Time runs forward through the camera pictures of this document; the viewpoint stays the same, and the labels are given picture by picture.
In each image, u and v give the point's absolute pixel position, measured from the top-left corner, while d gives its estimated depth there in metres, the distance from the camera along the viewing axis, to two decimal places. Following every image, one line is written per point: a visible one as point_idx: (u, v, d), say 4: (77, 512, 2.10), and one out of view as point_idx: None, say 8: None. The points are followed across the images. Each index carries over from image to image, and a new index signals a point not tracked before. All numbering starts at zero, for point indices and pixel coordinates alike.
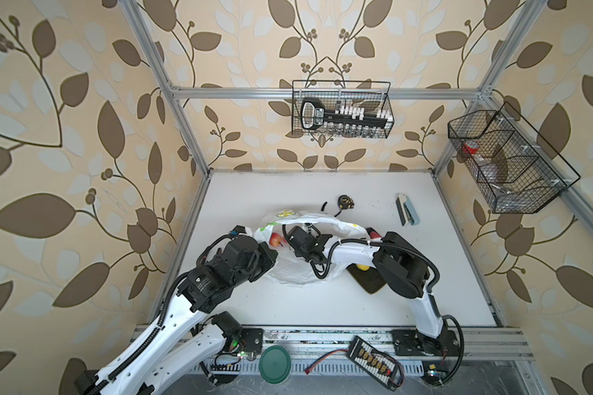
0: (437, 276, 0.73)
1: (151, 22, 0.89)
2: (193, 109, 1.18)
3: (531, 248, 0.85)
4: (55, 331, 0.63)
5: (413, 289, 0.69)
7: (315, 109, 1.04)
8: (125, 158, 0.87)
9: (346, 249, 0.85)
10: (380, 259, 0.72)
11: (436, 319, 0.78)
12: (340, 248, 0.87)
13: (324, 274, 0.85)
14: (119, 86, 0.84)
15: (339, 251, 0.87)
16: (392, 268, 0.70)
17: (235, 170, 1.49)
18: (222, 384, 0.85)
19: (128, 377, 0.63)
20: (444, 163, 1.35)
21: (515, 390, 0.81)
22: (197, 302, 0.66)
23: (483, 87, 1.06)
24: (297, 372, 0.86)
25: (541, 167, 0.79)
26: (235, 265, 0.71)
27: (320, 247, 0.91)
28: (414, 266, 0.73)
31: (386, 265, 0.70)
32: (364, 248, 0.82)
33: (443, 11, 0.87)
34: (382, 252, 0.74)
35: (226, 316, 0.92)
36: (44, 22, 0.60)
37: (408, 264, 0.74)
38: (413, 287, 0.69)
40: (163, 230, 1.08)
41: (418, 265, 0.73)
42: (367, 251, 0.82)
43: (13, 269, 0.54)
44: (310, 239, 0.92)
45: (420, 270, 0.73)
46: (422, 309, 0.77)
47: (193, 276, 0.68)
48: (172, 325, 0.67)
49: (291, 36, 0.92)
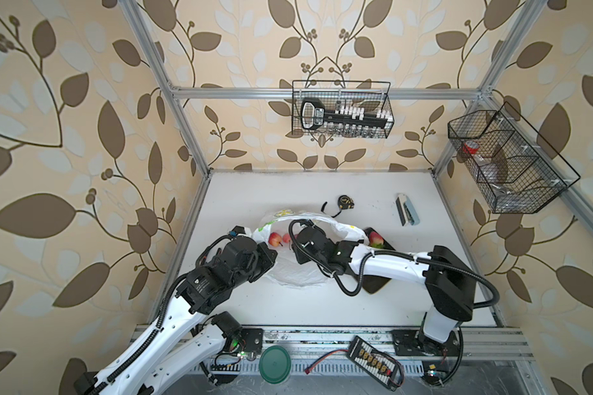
0: (498, 297, 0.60)
1: (151, 22, 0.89)
2: (193, 109, 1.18)
3: (531, 248, 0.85)
4: (55, 331, 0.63)
5: (469, 311, 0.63)
7: (315, 109, 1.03)
8: (125, 158, 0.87)
9: (385, 266, 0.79)
10: (435, 281, 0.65)
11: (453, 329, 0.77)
12: (372, 260, 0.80)
13: (356, 291, 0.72)
14: (119, 86, 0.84)
15: (377, 267, 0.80)
16: (446, 290, 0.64)
17: (235, 170, 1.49)
18: (222, 384, 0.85)
19: (128, 379, 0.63)
20: (444, 163, 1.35)
21: (515, 390, 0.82)
22: (196, 303, 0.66)
23: (483, 87, 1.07)
24: (296, 372, 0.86)
25: (541, 167, 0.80)
26: (234, 267, 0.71)
27: (344, 256, 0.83)
28: (468, 285, 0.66)
31: (442, 286, 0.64)
32: (408, 265, 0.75)
33: (443, 11, 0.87)
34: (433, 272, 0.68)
35: (226, 316, 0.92)
36: (44, 22, 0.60)
37: (459, 283, 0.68)
38: (469, 310, 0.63)
40: (163, 230, 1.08)
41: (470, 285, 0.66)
42: (416, 271, 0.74)
43: (12, 269, 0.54)
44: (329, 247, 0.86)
45: (471, 290, 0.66)
46: (440, 319, 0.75)
47: (192, 277, 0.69)
48: (171, 327, 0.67)
49: (291, 36, 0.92)
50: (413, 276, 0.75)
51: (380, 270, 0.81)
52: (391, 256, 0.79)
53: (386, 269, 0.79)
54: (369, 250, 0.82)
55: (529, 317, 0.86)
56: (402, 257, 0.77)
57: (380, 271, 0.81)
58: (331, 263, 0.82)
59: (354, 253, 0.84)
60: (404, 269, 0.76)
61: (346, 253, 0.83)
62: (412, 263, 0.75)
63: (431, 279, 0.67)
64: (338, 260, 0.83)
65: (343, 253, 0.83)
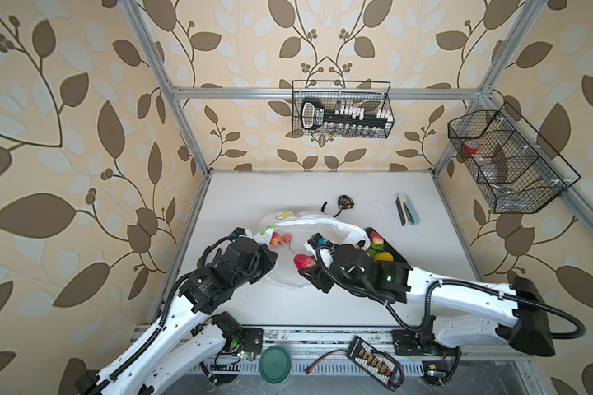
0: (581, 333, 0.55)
1: (152, 22, 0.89)
2: (193, 109, 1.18)
3: (531, 248, 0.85)
4: (55, 331, 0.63)
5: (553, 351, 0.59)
7: (315, 109, 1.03)
8: (125, 158, 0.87)
9: (460, 299, 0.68)
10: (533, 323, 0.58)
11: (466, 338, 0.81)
12: (440, 291, 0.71)
13: (425, 327, 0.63)
14: (119, 86, 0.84)
15: (450, 299, 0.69)
16: (543, 332, 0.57)
17: (234, 170, 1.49)
18: (222, 384, 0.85)
19: (130, 377, 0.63)
20: (444, 163, 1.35)
21: (516, 390, 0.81)
22: (198, 303, 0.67)
23: (483, 87, 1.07)
24: (297, 372, 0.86)
25: (541, 167, 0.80)
26: (235, 267, 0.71)
27: (394, 284, 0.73)
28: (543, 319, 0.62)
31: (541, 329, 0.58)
32: (490, 301, 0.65)
33: (443, 11, 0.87)
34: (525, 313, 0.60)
35: (226, 316, 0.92)
36: (44, 22, 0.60)
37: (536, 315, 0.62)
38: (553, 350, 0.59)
40: (163, 230, 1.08)
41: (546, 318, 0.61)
42: (503, 309, 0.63)
43: (12, 269, 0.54)
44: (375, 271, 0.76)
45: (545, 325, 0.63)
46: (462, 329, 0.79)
47: (194, 277, 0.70)
48: (174, 326, 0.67)
49: (291, 36, 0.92)
50: (498, 314, 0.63)
51: (456, 302, 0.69)
52: (466, 288, 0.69)
53: (460, 303, 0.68)
54: (433, 279, 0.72)
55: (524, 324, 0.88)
56: (482, 291, 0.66)
57: (455, 304, 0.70)
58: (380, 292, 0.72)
59: (411, 281, 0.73)
60: (485, 305, 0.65)
61: (399, 281, 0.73)
62: (495, 299, 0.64)
63: (525, 319, 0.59)
64: (386, 288, 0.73)
65: (395, 281, 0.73)
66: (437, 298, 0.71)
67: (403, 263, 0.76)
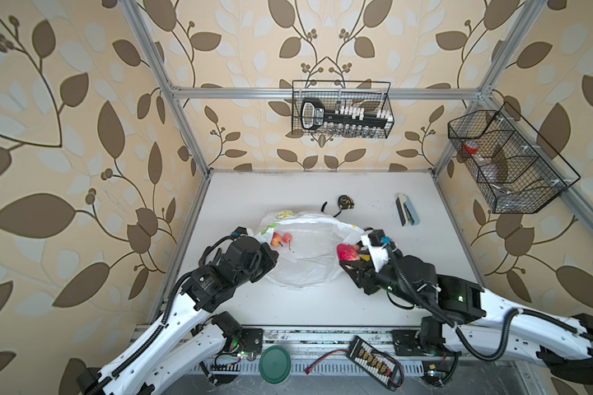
0: None
1: (152, 22, 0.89)
2: (193, 109, 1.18)
3: (531, 248, 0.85)
4: (55, 331, 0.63)
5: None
7: (315, 109, 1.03)
8: (125, 158, 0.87)
9: (534, 330, 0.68)
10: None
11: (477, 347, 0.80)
12: (516, 320, 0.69)
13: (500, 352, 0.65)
14: (119, 86, 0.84)
15: (524, 330, 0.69)
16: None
17: (235, 170, 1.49)
18: (222, 384, 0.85)
19: (132, 374, 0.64)
20: (443, 163, 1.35)
21: (515, 390, 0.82)
22: (200, 301, 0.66)
23: (483, 87, 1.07)
24: (297, 372, 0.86)
25: (541, 167, 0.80)
26: (237, 266, 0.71)
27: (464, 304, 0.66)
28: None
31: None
32: (565, 336, 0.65)
33: (443, 11, 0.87)
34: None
35: (226, 316, 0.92)
36: (44, 22, 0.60)
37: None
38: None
40: (163, 230, 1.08)
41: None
42: (579, 345, 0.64)
43: (12, 269, 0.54)
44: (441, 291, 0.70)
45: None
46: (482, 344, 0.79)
47: (197, 275, 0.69)
48: (175, 323, 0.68)
49: (291, 36, 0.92)
50: (571, 349, 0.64)
51: (529, 332, 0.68)
52: (540, 320, 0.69)
53: (532, 333, 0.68)
54: (510, 305, 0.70)
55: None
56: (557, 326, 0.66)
57: (525, 334, 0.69)
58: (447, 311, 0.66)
59: (485, 305, 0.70)
60: (561, 340, 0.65)
61: (471, 302, 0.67)
62: (570, 334, 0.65)
63: None
64: (454, 307, 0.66)
65: (467, 302, 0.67)
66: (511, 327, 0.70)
67: (473, 284, 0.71)
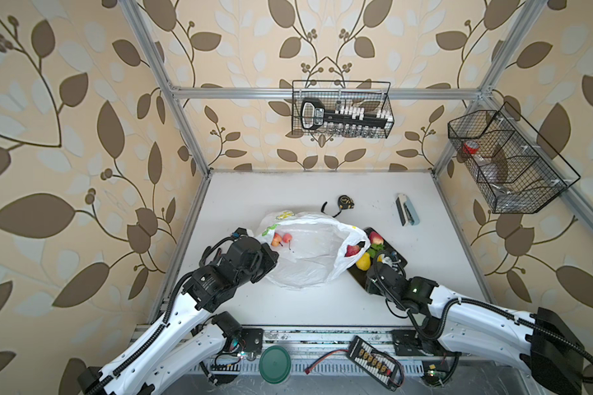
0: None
1: (151, 22, 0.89)
2: (193, 109, 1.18)
3: (531, 248, 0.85)
4: (56, 331, 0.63)
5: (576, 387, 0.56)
7: (315, 109, 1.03)
8: (125, 158, 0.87)
9: (478, 318, 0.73)
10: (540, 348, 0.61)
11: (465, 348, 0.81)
12: (459, 308, 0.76)
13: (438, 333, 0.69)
14: (119, 86, 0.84)
15: (469, 318, 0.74)
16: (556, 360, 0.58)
17: (235, 170, 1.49)
18: (222, 384, 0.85)
19: (133, 373, 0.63)
20: (444, 163, 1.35)
21: (515, 390, 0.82)
22: (201, 301, 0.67)
23: (483, 87, 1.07)
24: (296, 372, 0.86)
25: (541, 167, 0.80)
26: (238, 266, 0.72)
27: (417, 295, 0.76)
28: (573, 355, 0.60)
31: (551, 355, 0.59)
32: (506, 323, 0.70)
33: (443, 11, 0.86)
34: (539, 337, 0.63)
35: (227, 316, 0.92)
36: (44, 22, 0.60)
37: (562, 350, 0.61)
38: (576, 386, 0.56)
40: (163, 230, 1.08)
41: (576, 358, 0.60)
42: (518, 332, 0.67)
43: (12, 269, 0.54)
44: (401, 283, 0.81)
45: (576, 360, 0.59)
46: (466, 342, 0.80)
47: (198, 275, 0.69)
48: (177, 323, 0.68)
49: (291, 36, 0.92)
50: (512, 336, 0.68)
51: (475, 321, 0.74)
52: (486, 311, 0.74)
53: (478, 321, 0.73)
54: (453, 295, 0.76)
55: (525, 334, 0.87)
56: (500, 314, 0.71)
57: (471, 322, 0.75)
58: (405, 301, 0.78)
59: (434, 295, 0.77)
60: (500, 326, 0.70)
61: (423, 293, 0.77)
62: (511, 322, 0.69)
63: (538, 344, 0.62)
64: (411, 298, 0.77)
65: (420, 292, 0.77)
66: (456, 314, 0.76)
67: (430, 279, 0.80)
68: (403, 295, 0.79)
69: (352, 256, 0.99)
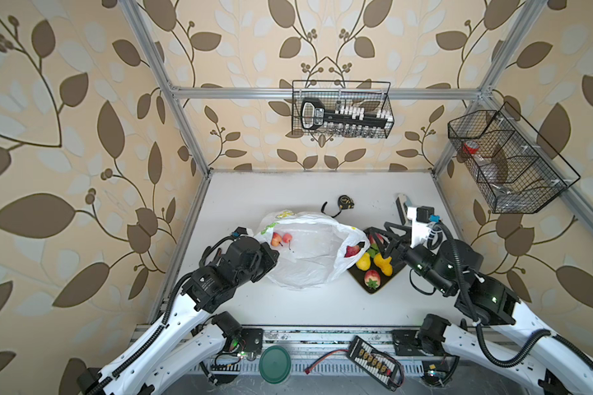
0: None
1: (151, 22, 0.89)
2: (193, 109, 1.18)
3: (531, 248, 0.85)
4: (56, 331, 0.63)
5: None
7: (314, 109, 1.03)
8: (125, 158, 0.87)
9: (560, 359, 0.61)
10: None
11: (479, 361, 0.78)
12: (544, 341, 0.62)
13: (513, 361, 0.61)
14: (119, 86, 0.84)
15: (550, 355, 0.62)
16: None
17: (235, 170, 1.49)
18: (222, 384, 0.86)
19: (133, 374, 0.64)
20: (444, 163, 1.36)
21: (515, 390, 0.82)
22: (201, 301, 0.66)
23: (483, 87, 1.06)
24: (297, 372, 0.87)
25: (541, 167, 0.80)
26: (237, 266, 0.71)
27: (496, 305, 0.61)
28: None
31: None
32: (589, 374, 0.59)
33: (443, 11, 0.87)
34: None
35: (226, 316, 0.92)
36: (44, 22, 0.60)
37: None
38: None
40: (163, 230, 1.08)
41: None
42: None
43: (12, 269, 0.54)
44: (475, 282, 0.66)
45: None
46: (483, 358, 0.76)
47: (197, 276, 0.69)
48: (175, 324, 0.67)
49: (291, 36, 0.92)
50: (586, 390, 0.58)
51: (554, 359, 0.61)
52: (571, 354, 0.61)
53: (557, 361, 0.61)
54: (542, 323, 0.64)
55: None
56: (585, 363, 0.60)
57: (548, 358, 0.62)
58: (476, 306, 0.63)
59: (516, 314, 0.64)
60: (582, 377, 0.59)
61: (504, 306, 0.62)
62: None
63: None
64: (483, 304, 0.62)
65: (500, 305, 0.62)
66: (542, 348, 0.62)
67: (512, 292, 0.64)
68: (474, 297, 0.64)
69: (349, 254, 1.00)
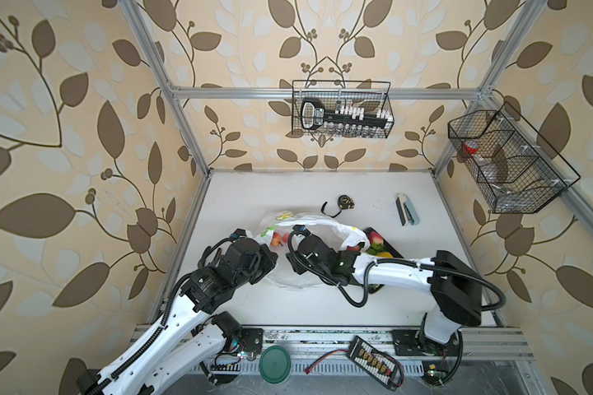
0: (505, 301, 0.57)
1: (152, 22, 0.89)
2: (193, 109, 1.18)
3: (532, 248, 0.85)
4: (56, 331, 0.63)
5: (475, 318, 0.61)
7: (314, 109, 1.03)
8: (125, 158, 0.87)
9: (389, 273, 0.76)
10: (440, 288, 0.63)
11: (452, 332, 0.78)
12: (376, 270, 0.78)
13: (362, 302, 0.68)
14: (119, 86, 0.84)
15: (385, 276, 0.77)
16: (455, 294, 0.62)
17: (235, 170, 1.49)
18: (222, 384, 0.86)
19: (131, 376, 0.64)
20: (444, 163, 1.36)
21: (515, 390, 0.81)
22: (200, 302, 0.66)
23: (483, 87, 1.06)
24: (296, 372, 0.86)
25: (541, 167, 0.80)
26: (236, 267, 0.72)
27: (347, 267, 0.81)
28: (474, 290, 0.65)
31: (448, 293, 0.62)
32: (412, 272, 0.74)
33: (443, 11, 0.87)
34: (439, 279, 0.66)
35: (226, 316, 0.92)
36: (44, 22, 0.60)
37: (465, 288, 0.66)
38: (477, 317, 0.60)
40: (163, 230, 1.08)
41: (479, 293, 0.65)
42: (421, 277, 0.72)
43: (12, 269, 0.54)
44: (333, 257, 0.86)
45: (478, 295, 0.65)
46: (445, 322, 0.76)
47: (196, 276, 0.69)
48: (175, 325, 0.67)
49: (291, 36, 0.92)
50: (418, 283, 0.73)
51: (387, 276, 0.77)
52: (395, 264, 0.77)
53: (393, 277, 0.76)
54: (371, 259, 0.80)
55: (529, 334, 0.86)
56: (406, 266, 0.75)
57: (388, 278, 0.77)
58: (335, 275, 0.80)
59: (357, 263, 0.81)
60: (408, 276, 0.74)
61: (348, 264, 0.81)
62: (416, 271, 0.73)
63: (436, 285, 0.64)
64: (340, 271, 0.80)
65: (346, 264, 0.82)
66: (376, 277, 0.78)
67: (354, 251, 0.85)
68: (334, 270, 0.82)
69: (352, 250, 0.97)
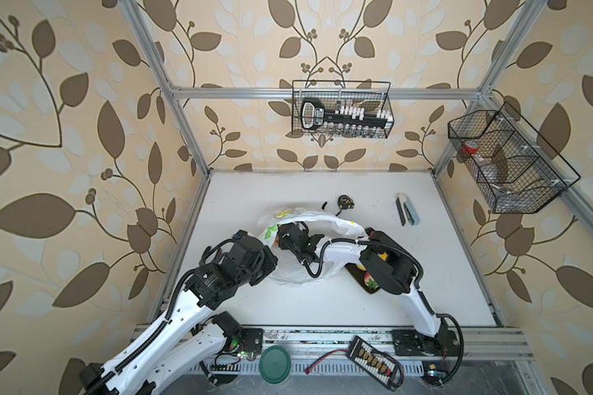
0: (423, 271, 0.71)
1: (151, 22, 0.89)
2: (193, 109, 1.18)
3: (531, 248, 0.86)
4: (56, 331, 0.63)
5: (398, 285, 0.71)
7: (315, 109, 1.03)
8: (125, 158, 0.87)
9: (339, 249, 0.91)
10: (366, 257, 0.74)
11: (430, 317, 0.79)
12: (331, 247, 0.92)
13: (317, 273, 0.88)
14: (119, 86, 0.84)
15: (336, 252, 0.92)
16: (378, 263, 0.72)
17: (235, 170, 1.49)
18: (222, 384, 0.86)
19: (135, 369, 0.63)
20: (444, 163, 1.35)
21: (515, 390, 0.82)
22: (203, 297, 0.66)
23: (483, 87, 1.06)
24: (296, 372, 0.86)
25: (541, 167, 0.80)
26: (240, 263, 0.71)
27: (313, 247, 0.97)
28: (403, 263, 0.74)
31: (372, 262, 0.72)
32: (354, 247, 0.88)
33: (443, 11, 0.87)
34: (369, 250, 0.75)
35: (227, 316, 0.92)
36: (44, 22, 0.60)
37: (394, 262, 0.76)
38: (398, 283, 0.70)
40: (163, 230, 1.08)
41: (406, 266, 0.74)
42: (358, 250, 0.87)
43: (12, 270, 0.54)
44: (303, 239, 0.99)
45: (405, 267, 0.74)
46: (413, 305, 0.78)
47: (200, 272, 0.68)
48: (179, 319, 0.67)
49: (291, 36, 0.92)
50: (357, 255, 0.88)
51: (338, 251, 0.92)
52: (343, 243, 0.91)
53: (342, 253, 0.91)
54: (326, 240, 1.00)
55: (529, 334, 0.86)
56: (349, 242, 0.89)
57: (338, 254, 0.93)
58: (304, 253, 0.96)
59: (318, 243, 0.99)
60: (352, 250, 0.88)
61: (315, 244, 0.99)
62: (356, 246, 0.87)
63: (363, 254, 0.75)
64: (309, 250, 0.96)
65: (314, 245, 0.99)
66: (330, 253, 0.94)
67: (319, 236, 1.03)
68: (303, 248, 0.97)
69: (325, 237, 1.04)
